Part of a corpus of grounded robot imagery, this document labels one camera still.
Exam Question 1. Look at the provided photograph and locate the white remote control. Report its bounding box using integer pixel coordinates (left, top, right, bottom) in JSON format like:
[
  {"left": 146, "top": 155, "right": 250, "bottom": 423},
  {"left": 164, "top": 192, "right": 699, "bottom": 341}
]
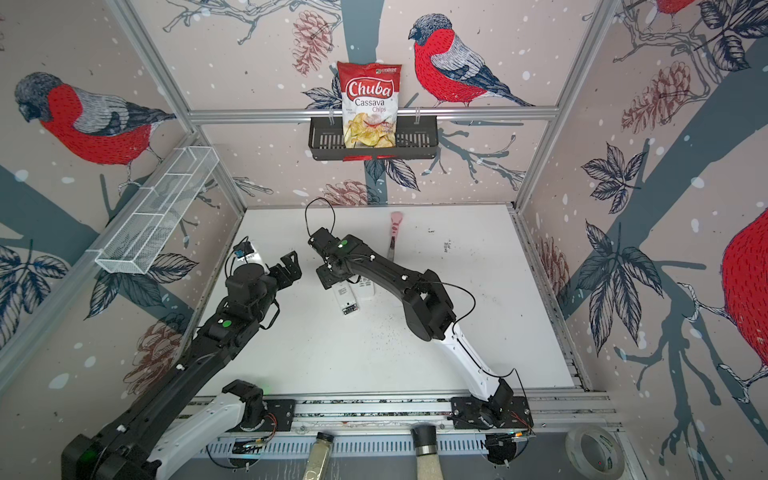
[
  {"left": 333, "top": 281, "right": 359, "bottom": 315},
  {"left": 352, "top": 277, "right": 375, "bottom": 300}
]

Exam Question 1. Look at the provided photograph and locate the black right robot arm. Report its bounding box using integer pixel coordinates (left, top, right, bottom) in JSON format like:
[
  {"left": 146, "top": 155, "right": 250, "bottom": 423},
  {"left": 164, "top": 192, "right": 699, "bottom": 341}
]
[{"left": 308, "top": 228, "right": 527, "bottom": 430}]

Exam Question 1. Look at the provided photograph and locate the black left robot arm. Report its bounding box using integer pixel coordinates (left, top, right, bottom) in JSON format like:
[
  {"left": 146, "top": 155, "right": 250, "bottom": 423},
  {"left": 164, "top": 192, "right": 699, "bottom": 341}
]
[{"left": 61, "top": 251, "right": 302, "bottom": 479}]

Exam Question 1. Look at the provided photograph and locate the slim seed bottle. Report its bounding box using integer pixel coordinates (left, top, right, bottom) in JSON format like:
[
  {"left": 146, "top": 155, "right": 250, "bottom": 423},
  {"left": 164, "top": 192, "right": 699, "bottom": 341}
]
[{"left": 302, "top": 432, "right": 335, "bottom": 480}]

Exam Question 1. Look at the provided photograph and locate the Chuba cassava chips bag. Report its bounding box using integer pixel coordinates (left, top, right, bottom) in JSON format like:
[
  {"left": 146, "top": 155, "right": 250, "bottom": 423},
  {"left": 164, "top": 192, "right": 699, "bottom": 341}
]
[{"left": 337, "top": 62, "right": 401, "bottom": 148}]

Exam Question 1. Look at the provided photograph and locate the black-capped grain jar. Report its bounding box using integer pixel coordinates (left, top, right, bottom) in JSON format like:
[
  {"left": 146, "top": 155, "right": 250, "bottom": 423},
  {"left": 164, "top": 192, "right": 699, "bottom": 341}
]
[{"left": 411, "top": 424, "right": 444, "bottom": 480}]

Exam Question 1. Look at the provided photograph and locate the clear tape roll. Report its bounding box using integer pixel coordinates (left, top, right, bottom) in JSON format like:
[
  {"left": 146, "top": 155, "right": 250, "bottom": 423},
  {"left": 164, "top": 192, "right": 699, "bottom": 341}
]
[{"left": 565, "top": 425, "right": 626, "bottom": 480}]

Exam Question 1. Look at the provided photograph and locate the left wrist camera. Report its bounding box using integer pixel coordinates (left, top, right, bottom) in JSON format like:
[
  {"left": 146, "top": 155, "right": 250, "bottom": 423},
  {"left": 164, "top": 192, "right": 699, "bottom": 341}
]
[{"left": 233, "top": 239, "right": 267, "bottom": 268}]

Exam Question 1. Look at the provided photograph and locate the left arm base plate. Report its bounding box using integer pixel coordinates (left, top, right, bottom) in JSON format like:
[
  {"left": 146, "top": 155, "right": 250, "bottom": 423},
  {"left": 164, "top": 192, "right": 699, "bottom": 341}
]
[{"left": 230, "top": 398, "right": 297, "bottom": 434}]

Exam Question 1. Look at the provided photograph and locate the white wire mesh shelf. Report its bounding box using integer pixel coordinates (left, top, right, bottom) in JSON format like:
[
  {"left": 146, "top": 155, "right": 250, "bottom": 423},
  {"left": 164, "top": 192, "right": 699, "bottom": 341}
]
[{"left": 95, "top": 146, "right": 219, "bottom": 274}]

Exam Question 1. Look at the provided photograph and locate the black wall basket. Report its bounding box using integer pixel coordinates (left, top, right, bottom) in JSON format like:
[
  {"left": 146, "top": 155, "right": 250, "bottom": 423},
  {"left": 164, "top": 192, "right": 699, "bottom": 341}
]
[{"left": 308, "top": 116, "right": 439, "bottom": 162}]

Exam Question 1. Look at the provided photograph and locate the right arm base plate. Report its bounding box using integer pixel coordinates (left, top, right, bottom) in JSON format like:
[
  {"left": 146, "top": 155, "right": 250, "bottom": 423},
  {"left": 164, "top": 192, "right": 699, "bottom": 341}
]
[{"left": 448, "top": 396, "right": 534, "bottom": 431}]

